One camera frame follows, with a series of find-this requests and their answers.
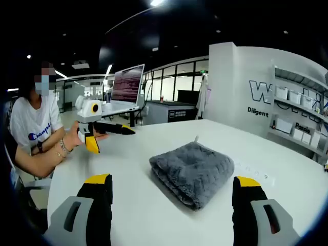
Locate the grey plush towel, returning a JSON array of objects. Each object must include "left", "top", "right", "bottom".
[{"left": 149, "top": 135, "right": 235, "bottom": 211}]

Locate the person's left hand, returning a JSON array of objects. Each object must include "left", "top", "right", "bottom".
[{"left": 64, "top": 121, "right": 110, "bottom": 152}]

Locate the white tape label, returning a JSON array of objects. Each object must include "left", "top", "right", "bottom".
[{"left": 234, "top": 160, "right": 276, "bottom": 187}]

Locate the white laptop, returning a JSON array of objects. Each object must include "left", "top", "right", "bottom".
[{"left": 102, "top": 64, "right": 146, "bottom": 113}]

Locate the grey equipment case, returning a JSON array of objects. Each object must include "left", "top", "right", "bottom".
[{"left": 146, "top": 100, "right": 203, "bottom": 126}]

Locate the black monitor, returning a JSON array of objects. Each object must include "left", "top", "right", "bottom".
[{"left": 177, "top": 89, "right": 200, "bottom": 104}]

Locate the grey worn device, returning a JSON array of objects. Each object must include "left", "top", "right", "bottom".
[{"left": 10, "top": 168, "right": 24, "bottom": 192}]

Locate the white hanging coat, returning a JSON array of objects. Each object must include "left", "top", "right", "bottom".
[{"left": 196, "top": 74, "right": 213, "bottom": 120}]

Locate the grey metal shelf rack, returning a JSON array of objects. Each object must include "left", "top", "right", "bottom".
[{"left": 268, "top": 58, "right": 328, "bottom": 165}]

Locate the group of white storage bins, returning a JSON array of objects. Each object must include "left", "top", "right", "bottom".
[{"left": 274, "top": 86, "right": 322, "bottom": 151}]

